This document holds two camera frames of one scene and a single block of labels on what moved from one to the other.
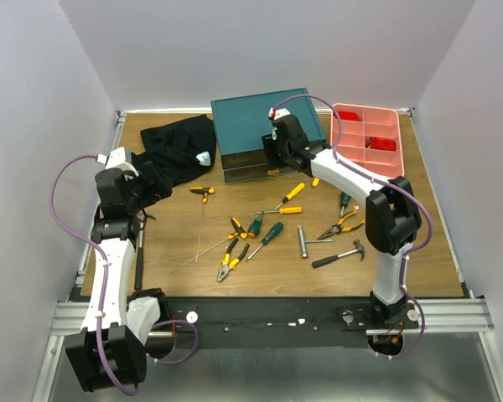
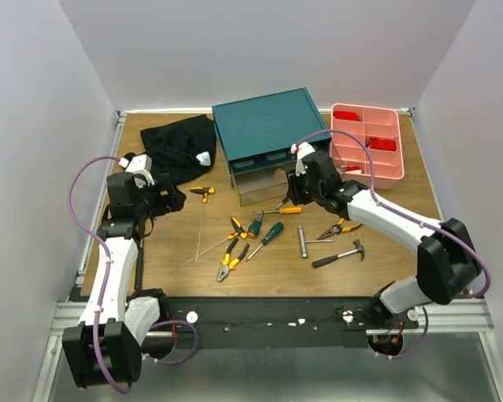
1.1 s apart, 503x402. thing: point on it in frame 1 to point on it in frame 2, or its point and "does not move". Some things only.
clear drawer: (244, 159) to (260, 186)
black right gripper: (271, 149) to (296, 189)
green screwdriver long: (275, 230) does not move
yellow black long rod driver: (241, 233) does not move
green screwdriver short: (255, 226) does not move
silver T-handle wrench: (303, 241) does not move
